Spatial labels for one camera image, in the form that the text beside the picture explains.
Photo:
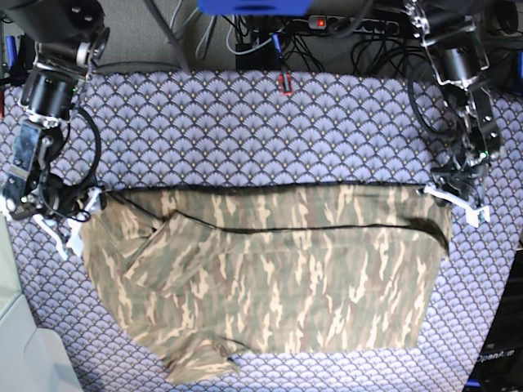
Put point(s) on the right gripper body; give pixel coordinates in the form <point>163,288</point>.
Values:
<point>44,194</point>

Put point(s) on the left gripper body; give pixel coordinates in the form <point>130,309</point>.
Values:
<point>462,178</point>

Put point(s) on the camouflage T-shirt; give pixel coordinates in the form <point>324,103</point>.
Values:
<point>198,277</point>

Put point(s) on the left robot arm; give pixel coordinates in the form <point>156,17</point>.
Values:
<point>447,32</point>

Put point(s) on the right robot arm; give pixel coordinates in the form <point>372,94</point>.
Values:
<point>69,37</point>

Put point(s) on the white plastic bin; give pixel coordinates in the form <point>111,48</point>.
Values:
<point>32,358</point>

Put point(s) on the fan-patterned tablecloth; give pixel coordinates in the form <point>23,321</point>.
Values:
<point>237,129</point>

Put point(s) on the black OpenArm case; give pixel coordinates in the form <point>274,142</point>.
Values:
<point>499,364</point>

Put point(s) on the red clamp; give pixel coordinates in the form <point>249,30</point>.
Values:
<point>285,84</point>

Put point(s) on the blue clamp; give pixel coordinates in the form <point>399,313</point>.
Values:
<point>278,51</point>

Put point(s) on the blue box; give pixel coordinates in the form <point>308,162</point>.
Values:
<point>254,7</point>

